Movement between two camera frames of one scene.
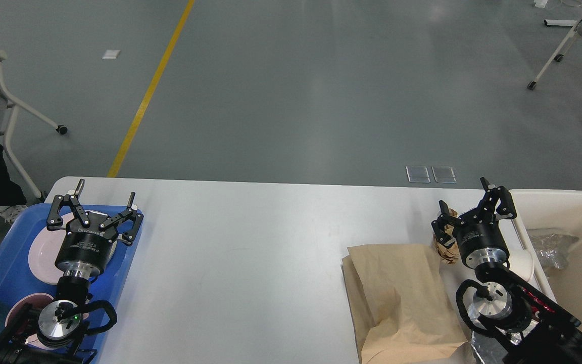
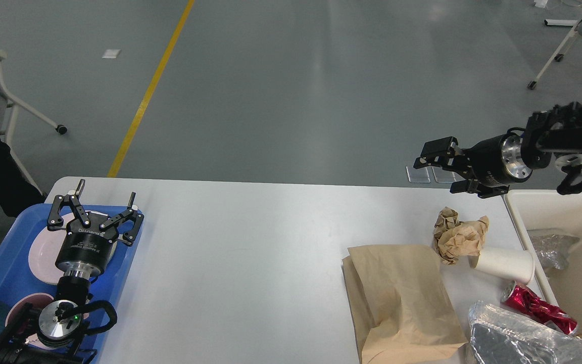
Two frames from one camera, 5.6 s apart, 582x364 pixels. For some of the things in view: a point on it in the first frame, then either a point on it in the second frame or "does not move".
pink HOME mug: (37, 302) does not move
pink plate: (43, 254) does not move
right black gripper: (480, 238) to (497, 160)
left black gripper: (86, 244) does not move
